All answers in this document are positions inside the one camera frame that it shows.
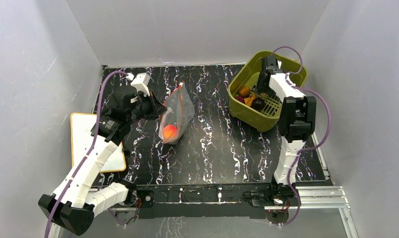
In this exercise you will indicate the orange peach fruit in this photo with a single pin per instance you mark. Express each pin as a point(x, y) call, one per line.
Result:
point(169, 132)

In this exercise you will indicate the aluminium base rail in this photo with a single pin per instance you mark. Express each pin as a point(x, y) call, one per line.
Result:
point(239, 200)

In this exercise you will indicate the small orange fruit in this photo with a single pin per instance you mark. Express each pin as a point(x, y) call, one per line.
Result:
point(244, 91)

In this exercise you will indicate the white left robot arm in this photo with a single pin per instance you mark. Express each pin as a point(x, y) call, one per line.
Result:
point(70, 206)

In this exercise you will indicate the dark purple plum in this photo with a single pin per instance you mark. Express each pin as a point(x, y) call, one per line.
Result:
point(258, 104)

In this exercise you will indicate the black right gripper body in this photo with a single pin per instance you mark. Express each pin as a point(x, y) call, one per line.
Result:
point(263, 80)

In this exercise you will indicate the magenta purple food piece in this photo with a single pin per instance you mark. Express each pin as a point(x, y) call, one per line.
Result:
point(240, 99)

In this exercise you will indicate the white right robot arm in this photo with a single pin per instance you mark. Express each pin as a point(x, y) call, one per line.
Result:
point(295, 124)

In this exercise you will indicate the olive green plastic basket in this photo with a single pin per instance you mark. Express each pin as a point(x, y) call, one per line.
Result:
point(267, 118)

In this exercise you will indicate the clear zip bag red zipper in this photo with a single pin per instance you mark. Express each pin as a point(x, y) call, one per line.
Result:
point(180, 111)

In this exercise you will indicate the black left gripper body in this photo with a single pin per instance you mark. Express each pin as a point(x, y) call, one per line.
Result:
point(143, 110)

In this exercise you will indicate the yellow orange food piece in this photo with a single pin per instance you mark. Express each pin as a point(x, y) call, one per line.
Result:
point(250, 99)

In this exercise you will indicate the white board orange rim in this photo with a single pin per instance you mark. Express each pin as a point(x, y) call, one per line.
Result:
point(81, 140)

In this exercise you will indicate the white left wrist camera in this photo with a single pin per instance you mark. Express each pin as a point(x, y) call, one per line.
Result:
point(140, 82)

